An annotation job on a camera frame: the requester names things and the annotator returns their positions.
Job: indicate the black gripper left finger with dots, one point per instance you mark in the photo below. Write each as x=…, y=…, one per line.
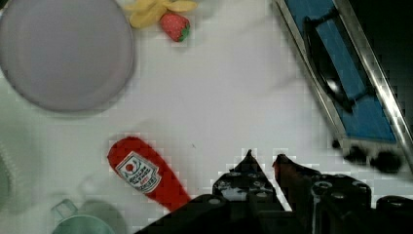
x=245, y=184

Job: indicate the red ketchup bottle toy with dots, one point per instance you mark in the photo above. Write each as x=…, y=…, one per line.
x=144, y=169

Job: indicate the lilac round plate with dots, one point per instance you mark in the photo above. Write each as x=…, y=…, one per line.
x=66, y=55

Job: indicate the red strawberry toy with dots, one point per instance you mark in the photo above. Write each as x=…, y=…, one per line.
x=175, y=26

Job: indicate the green measuring cup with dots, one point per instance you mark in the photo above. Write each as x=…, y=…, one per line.
x=93, y=217

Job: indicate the blue oven door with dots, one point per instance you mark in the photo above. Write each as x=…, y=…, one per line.
x=337, y=61

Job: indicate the yellow banana peel toy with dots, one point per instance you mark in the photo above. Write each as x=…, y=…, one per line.
x=147, y=12

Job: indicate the black toaster oven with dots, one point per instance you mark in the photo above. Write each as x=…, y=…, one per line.
x=367, y=81

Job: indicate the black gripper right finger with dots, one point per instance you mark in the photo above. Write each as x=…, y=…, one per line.
x=324, y=204

